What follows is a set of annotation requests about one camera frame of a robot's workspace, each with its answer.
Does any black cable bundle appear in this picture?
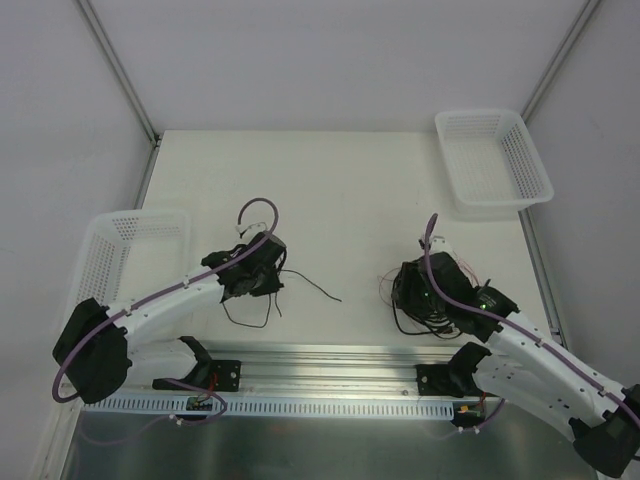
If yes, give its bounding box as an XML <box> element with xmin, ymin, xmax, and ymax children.
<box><xmin>377</xmin><ymin>259</ymin><xmax>494</xmax><ymax>341</ymax></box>

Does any thin black cable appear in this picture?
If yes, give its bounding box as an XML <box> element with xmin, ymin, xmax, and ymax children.
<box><xmin>222</xmin><ymin>267</ymin><xmax>344</xmax><ymax>329</ymax></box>

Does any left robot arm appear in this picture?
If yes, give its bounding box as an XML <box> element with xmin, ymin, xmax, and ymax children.
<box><xmin>52</xmin><ymin>232</ymin><xmax>287</xmax><ymax>404</ymax></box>

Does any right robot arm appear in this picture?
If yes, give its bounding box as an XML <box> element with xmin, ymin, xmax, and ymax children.
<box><xmin>391</xmin><ymin>252</ymin><xmax>639</xmax><ymax>478</ymax></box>

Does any left white plastic basket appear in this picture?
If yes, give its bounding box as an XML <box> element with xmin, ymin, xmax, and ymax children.
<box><xmin>60</xmin><ymin>208</ymin><xmax>191</xmax><ymax>327</ymax></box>

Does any white plastic basket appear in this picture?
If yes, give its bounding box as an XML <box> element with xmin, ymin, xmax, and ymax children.
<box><xmin>435</xmin><ymin>109</ymin><xmax>554</xmax><ymax>216</ymax></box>
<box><xmin>60</xmin><ymin>208</ymin><xmax>191</xmax><ymax>327</ymax></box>

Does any right white plastic basket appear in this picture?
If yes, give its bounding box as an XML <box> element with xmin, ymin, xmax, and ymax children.
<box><xmin>435</xmin><ymin>109</ymin><xmax>554</xmax><ymax>216</ymax></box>

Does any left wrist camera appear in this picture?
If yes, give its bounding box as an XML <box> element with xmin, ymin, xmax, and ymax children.
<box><xmin>235</xmin><ymin>222</ymin><xmax>269</xmax><ymax>241</ymax></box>

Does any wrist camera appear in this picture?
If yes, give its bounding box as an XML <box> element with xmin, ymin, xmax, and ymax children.
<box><xmin>235</xmin><ymin>222</ymin><xmax>269</xmax><ymax>241</ymax></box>
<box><xmin>418</xmin><ymin>235</ymin><xmax>454</xmax><ymax>256</ymax></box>

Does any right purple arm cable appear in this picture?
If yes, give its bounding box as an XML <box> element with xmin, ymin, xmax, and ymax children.
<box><xmin>422</xmin><ymin>213</ymin><xmax>640</xmax><ymax>401</ymax></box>

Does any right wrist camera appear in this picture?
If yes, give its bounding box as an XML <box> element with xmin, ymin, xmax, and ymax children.
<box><xmin>418</xmin><ymin>235</ymin><xmax>454</xmax><ymax>256</ymax></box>

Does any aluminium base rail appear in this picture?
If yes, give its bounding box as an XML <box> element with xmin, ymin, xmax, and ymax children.
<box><xmin>62</xmin><ymin>341</ymin><xmax>516</xmax><ymax>405</ymax></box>

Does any white slotted cable duct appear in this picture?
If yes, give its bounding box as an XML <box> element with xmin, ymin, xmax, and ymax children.
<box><xmin>85</xmin><ymin>393</ymin><xmax>454</xmax><ymax>421</ymax></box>

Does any left aluminium frame post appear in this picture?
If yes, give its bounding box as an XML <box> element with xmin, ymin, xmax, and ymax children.
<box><xmin>74</xmin><ymin>0</ymin><xmax>161</xmax><ymax>147</ymax></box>

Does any aluminium frame post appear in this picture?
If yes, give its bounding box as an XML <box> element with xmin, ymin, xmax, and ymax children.
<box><xmin>74</xmin><ymin>0</ymin><xmax>161</xmax><ymax>147</ymax></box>
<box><xmin>521</xmin><ymin>0</ymin><xmax>604</xmax><ymax>124</ymax></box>

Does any right aluminium frame post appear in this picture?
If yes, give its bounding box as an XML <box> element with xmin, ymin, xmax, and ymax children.
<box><xmin>521</xmin><ymin>0</ymin><xmax>604</xmax><ymax>124</ymax></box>

